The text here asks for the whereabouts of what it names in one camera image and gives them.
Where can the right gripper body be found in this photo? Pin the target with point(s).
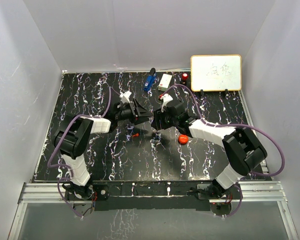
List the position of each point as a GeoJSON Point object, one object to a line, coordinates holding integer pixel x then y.
{"type": "Point", "coordinates": [170, 121]}

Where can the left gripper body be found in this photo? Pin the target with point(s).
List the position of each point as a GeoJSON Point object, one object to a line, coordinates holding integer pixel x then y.
{"type": "Point", "coordinates": [126, 113]}

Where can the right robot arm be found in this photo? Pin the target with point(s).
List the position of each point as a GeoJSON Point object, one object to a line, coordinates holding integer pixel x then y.
{"type": "Point", "coordinates": [243, 149]}

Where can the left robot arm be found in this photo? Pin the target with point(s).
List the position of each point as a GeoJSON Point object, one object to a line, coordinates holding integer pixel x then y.
{"type": "Point", "coordinates": [72, 138]}

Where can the white and green box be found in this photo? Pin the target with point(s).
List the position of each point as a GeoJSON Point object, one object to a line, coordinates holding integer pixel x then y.
{"type": "Point", "coordinates": [164, 82]}

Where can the blue stapler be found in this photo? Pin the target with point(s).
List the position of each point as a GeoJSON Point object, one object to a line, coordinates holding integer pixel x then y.
{"type": "Point", "coordinates": [150, 79]}

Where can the red button device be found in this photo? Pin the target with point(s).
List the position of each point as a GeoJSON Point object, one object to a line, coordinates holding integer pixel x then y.
{"type": "Point", "coordinates": [184, 78]}

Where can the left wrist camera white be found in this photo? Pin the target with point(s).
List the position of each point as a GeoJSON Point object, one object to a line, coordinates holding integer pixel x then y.
{"type": "Point", "coordinates": [125, 97]}

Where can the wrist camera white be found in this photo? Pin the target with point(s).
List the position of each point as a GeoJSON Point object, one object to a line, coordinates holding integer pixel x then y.
{"type": "Point", "coordinates": [125, 97]}
{"type": "Point", "coordinates": [165, 98]}

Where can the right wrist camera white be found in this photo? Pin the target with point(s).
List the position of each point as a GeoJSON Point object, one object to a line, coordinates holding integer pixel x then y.
{"type": "Point", "coordinates": [165, 98]}

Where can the white whiteboard with wooden frame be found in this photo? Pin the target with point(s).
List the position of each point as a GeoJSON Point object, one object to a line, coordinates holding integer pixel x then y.
{"type": "Point", "coordinates": [216, 73]}

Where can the aluminium frame rail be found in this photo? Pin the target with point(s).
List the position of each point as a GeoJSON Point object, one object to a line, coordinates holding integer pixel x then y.
{"type": "Point", "coordinates": [155, 195]}

